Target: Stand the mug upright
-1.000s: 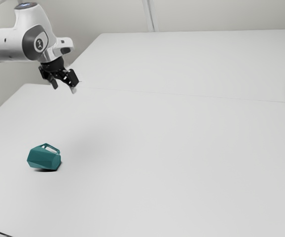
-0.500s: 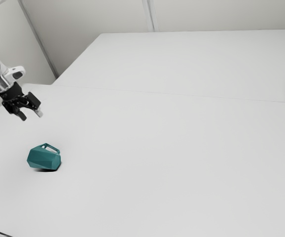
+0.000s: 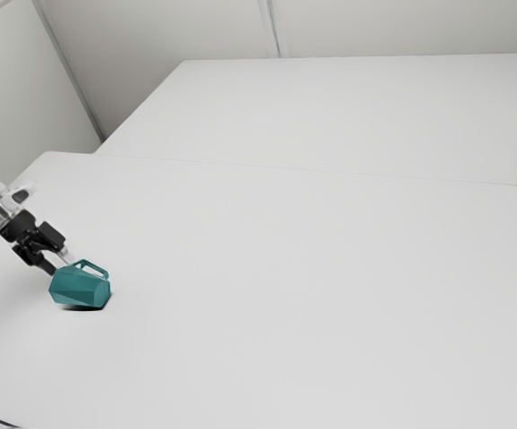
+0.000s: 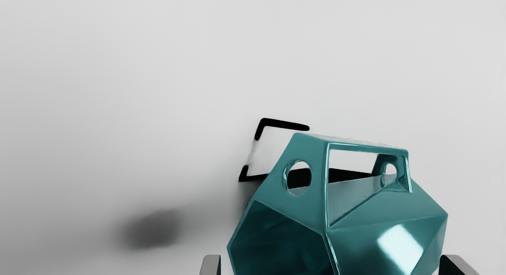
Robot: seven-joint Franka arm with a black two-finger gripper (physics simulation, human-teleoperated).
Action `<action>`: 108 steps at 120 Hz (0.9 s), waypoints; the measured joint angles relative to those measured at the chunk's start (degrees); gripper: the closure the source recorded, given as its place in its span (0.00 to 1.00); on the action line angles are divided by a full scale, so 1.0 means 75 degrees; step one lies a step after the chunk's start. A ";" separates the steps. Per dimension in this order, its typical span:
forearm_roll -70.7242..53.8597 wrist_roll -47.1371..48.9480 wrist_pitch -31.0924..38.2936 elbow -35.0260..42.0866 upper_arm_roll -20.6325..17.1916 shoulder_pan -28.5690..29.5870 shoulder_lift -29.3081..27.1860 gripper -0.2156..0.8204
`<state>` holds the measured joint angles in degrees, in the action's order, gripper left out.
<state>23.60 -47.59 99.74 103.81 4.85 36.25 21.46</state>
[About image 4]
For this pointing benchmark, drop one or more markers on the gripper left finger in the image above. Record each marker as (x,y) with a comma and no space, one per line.
(210,266)

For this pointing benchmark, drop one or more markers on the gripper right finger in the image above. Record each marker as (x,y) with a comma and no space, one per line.
(454,266)

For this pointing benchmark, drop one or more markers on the teal faceted mug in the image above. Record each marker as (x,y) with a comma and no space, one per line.
(367,235)

